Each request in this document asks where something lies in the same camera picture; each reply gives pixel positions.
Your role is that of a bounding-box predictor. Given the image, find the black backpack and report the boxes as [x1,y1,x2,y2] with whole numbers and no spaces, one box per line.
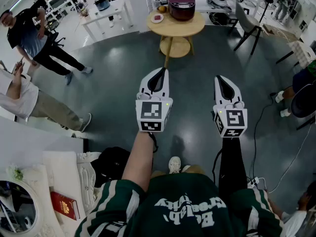
[90,146,131,189]

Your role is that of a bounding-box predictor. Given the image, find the white table with black legs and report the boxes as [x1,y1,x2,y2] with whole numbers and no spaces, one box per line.
[275,40,316,68]

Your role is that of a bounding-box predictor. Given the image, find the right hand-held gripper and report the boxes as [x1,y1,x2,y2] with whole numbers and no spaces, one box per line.
[211,75,248,139]

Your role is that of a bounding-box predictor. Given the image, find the white office desk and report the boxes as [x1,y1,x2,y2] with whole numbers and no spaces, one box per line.
[80,0,134,43]

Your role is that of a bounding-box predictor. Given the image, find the black floor cable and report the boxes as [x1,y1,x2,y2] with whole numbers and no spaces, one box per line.
[248,91,279,182]

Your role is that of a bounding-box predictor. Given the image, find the black box with cables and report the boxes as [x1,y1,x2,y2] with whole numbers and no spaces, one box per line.
[208,11,239,26]

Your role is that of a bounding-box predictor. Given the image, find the grey shell chair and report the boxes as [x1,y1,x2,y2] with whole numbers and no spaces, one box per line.
[227,0,263,56]

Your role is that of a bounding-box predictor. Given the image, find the purple rice cooker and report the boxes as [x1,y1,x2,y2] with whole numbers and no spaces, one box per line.
[166,0,197,22]

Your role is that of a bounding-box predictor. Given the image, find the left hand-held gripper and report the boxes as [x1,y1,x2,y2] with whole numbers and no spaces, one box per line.
[135,67,174,133]

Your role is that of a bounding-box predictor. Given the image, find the round white framed mirror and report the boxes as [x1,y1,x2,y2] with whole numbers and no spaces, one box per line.
[0,180,42,237]

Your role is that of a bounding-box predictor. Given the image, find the white flower bunch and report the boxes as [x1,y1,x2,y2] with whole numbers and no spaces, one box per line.
[5,163,25,182]

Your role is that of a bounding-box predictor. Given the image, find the small white plate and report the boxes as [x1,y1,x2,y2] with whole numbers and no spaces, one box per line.
[151,13,165,24]

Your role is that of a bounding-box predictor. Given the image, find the person's green printed jersey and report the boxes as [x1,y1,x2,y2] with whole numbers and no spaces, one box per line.
[75,173,285,237]

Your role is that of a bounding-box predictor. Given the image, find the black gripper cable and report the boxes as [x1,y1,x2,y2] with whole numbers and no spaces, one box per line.
[212,149,223,185]

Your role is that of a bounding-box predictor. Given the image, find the row of desks with monitors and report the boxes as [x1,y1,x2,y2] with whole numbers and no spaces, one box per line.
[45,0,81,19]

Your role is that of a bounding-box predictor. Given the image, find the round wooden side table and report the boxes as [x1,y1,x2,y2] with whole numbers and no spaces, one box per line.
[146,8,206,68]

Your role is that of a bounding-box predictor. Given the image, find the person's left forearm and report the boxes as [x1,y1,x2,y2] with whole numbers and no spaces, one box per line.
[121,131,158,193]

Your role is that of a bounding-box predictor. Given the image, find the white ornate dresser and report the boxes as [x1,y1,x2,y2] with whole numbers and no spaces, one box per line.
[0,151,102,237]

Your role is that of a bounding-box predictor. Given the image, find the dried plant bunch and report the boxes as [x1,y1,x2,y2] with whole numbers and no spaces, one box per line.
[78,5,91,18]

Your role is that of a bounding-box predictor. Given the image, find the white metal shelving rack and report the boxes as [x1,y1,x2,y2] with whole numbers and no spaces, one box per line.
[144,0,274,28]

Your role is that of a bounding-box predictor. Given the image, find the black round chair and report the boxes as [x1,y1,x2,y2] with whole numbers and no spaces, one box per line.
[290,79,316,131]

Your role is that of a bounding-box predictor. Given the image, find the person's left white shoe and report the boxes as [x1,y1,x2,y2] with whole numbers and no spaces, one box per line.
[168,156,182,174]

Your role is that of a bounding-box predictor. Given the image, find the black phone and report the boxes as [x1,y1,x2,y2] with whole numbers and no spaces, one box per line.
[14,56,25,71]

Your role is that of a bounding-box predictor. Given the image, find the wooden pallet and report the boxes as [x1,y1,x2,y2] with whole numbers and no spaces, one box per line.
[261,22,303,43]

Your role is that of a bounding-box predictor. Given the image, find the red book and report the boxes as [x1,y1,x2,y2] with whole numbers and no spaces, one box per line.
[50,191,81,221]

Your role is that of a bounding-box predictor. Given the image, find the black office chair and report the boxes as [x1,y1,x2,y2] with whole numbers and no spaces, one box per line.
[44,21,67,48]

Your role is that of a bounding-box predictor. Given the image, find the person's tan trousers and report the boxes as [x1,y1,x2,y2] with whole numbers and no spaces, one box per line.
[150,164,206,177]

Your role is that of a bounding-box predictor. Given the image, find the black tripod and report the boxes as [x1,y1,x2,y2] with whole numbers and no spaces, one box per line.
[258,0,275,26]

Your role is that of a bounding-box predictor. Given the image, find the white power strip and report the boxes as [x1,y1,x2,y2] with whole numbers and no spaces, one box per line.
[246,176,260,189]

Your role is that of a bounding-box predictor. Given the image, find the blue electric pot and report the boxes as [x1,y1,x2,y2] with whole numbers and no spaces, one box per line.
[94,0,111,11]

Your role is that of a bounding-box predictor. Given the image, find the white floor cable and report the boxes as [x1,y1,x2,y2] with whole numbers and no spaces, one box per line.
[256,122,315,194]

